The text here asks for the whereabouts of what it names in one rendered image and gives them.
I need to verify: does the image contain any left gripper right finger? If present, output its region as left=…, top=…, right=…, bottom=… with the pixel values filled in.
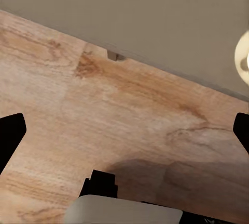
left=233, top=113, right=249, bottom=153

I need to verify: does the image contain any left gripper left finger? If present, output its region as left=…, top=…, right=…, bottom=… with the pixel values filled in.
left=0, top=113, right=26, bottom=174

